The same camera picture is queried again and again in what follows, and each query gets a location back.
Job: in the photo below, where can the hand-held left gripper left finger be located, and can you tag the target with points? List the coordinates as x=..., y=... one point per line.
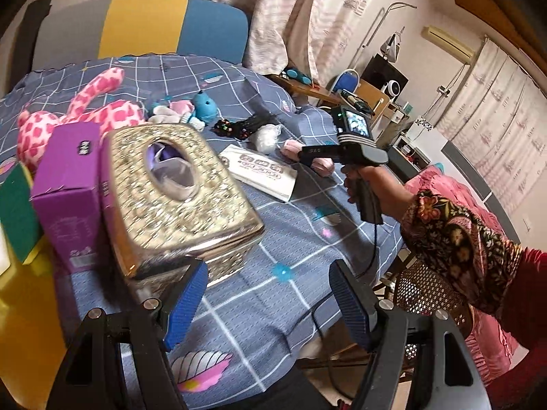
x=183, y=307

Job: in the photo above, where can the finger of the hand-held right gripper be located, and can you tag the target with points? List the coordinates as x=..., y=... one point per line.
x=318, y=151

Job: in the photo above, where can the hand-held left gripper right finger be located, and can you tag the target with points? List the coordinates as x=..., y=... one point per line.
x=350, y=307

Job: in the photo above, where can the pink sock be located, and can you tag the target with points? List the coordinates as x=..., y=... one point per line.
x=292, y=148

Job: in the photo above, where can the white plastic bag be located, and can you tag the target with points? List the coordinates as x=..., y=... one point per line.
x=267, y=139

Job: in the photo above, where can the white printed tissue packet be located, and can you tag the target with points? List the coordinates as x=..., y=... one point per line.
x=260, y=175

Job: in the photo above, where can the brown ruffled scrunchie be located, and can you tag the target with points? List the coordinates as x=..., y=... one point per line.
x=258, y=123

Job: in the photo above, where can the blue plush toy pink dress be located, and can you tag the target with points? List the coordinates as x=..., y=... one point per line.
x=205, y=104

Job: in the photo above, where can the white blue-striped sock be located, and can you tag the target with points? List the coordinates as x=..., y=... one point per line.
x=194, y=121

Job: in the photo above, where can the gold storage tray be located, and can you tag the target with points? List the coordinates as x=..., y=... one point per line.
x=21, y=329

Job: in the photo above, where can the green scouring sponge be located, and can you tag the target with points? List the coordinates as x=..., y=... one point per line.
x=17, y=209

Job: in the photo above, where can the person's right forearm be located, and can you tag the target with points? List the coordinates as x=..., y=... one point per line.
x=461, y=243

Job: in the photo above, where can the person's right hand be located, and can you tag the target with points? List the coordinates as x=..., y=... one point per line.
x=391, y=192

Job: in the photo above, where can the wooden desk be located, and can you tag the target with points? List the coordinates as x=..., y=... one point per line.
x=380, y=106

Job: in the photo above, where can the dark green tool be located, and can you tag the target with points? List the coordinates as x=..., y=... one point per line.
x=354, y=100

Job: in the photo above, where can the wooden side table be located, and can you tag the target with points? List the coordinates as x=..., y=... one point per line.
x=303, y=89

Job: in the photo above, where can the white round fan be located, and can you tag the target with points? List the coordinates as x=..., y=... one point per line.
x=392, y=89

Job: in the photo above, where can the blue chair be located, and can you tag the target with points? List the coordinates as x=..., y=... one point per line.
x=344, y=81

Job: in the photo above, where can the wicker chair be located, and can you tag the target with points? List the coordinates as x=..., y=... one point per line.
x=427, y=294

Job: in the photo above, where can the teal toy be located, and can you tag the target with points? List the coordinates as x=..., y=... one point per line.
x=298, y=75

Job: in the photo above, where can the black monitor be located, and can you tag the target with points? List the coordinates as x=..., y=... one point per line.
x=380, y=70

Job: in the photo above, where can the gold embossed tissue box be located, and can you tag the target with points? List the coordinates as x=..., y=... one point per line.
x=192, y=222

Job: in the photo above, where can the grey checked bedsheet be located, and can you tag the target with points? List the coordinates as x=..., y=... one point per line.
x=273, y=230

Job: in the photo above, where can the dark beaded scrunchie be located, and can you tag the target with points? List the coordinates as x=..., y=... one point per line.
x=226, y=128

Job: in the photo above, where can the pink quilt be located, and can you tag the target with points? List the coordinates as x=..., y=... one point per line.
x=448, y=196

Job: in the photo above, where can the garment steamer stand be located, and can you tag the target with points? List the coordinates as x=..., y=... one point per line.
x=393, y=45

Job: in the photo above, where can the purple tissue pack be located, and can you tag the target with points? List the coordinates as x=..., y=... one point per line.
x=171, y=175

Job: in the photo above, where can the ship print curtain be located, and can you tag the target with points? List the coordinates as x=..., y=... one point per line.
x=277, y=17

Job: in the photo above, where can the white window curtain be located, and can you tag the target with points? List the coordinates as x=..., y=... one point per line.
x=500, y=115

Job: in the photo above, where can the purple cardboard box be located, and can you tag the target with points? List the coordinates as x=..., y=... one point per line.
x=64, y=205

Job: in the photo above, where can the grey yellow blue headboard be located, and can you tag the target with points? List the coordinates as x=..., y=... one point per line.
x=145, y=25

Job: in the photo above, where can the pink spotted plush toy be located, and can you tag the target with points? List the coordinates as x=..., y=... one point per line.
x=42, y=128

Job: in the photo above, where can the wall air conditioner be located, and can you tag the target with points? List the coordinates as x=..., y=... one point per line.
x=448, y=42

